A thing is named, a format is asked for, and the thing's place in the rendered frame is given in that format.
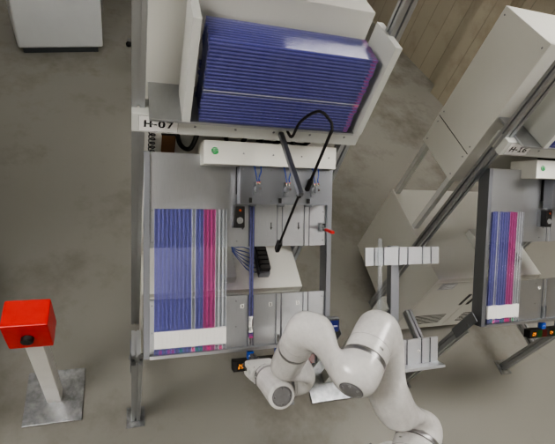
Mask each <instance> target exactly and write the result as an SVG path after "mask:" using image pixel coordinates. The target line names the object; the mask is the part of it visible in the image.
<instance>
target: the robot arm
mask: <svg viewBox="0 0 555 444"><path fill-rule="evenodd" d="M312 353H314V354H315V355H316V356H317V357H318V358H319V360H320V361H321V362H322V364H323V366H324V367H325V369H326V371H327V373H328V375H329V377H330V379H331V380H332V381H333V383H334V384H335V386H336V387H337V388H338V390H340V391H341V392H342V393H343V394H345V395H346V396H349V397H353V398H365V397H368V398H369V401H370V403H371V405H372V406H373V408H374V411H375V413H376V415H377V416H378V418H379V419H380V421H381V422H382V423H383V424H384V425H385V426H386V427H387V428H389V429H391V430H394V431H396V433H395V436H394V439H393V441H384V442H382V443H380V444H442V440H443V431H442V426H441V423H440V421H439V420H438V418H437V417H436V416H435V415H434V414H432V413H431V412H430V411H427V410H424V409H422V408H420V407H418V406H417V405H416V404H415V402H414V400H413V398H412V395H411V392H410V390H409V388H408V385H407V381H406V376H405V364H404V346H403V334H402V331H401V329H400V326H399V324H398V322H397V320H396V319H395V318H394V317H393V316H392V315H391V314H389V313H387V312H385V311H382V310H377V309H376V310H370V311H367V312H365V313H364V314H363V315H361V316H360V318H359V319H358V321H357V322H356V324H355V326H354V328H353V331H352V333H351V335H350V337H349V339H348V341H347V343H346V345H345V347H344V348H343V349H340V348H339V346H338V343H337V336H336V332H335V330H334V327H333V325H332V323H331V322H330V320H329V319H328V318H327V317H325V316H324V315H322V314H318V313H316V312H311V311H301V312H298V313H297V314H295V315H293V316H292V318H291V319H290V320H289V322H288V323H287V325H286V327H285V330H284V332H283V334H282V336H281V338H280V340H279V342H278V345H277V349H276V350H275V352H274V355H273V357H272V359H261V358H260V357H257V356H256V355H255V354H254V353H253V354H252V353H250V357H248V360H246V361H245V363H242V367H243V368H245V369H246V370H247V371H244V374H245V375H246V376H247V377H248V378H249V379H250V380H251V381H252V382H253V383H254V384H256V385H257V387H258V388H259V389H260V390H261V391H262V393H263V395H264V396H265V398H266V399H267V401H268V402H269V404H270V405H271V406H272V407H273V408H275V409H277V410H283V409H285V408H287V407H288V406H290V405H291V403H292V402H293V399H294V397H295V396H301V395H304V394H306V393H307V392H308V391H309V390H310V389H311V388H312V387H313V385H314V383H315V370H314V368H313V366H312V364H311V362H310V361H309V360H308V359H309V357H310V356H311V354H312Z"/></svg>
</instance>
